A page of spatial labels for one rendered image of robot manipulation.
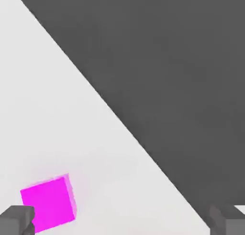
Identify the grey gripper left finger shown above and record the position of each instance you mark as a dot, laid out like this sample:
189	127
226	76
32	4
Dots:
16	220

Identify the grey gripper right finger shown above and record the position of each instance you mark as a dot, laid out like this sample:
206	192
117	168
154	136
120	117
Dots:
227	224

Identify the small magenta cube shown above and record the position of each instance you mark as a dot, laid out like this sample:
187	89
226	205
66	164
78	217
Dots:
49	202

